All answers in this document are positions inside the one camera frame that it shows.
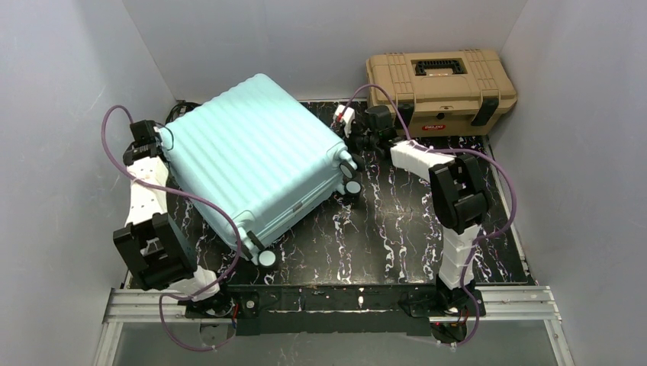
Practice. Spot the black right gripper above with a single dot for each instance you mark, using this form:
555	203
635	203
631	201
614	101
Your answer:
357	139

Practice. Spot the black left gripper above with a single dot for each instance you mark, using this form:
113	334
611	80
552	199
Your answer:
153	133

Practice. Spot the tan plastic toolbox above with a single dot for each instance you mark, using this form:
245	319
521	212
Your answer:
459	93

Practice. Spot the light blue suitcase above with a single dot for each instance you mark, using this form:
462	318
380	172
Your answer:
258	160

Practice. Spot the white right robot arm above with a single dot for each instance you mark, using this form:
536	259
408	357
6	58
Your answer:
458	193

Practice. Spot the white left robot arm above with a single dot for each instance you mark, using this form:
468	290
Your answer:
154	249

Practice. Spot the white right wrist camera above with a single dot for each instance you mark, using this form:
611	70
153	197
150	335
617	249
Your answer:
344	116

